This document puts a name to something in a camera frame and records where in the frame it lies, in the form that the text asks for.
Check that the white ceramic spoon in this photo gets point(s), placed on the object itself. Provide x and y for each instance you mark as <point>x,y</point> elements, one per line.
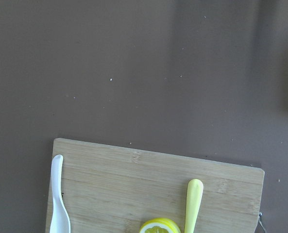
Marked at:
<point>60,222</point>

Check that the bamboo cutting board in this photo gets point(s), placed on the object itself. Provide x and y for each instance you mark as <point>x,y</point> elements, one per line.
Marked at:
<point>110,189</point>

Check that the yellow plastic fork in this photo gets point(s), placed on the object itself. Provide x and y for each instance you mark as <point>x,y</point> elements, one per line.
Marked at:
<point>193,201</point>

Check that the lemon slice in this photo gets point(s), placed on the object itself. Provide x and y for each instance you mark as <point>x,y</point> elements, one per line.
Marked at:
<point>159,225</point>

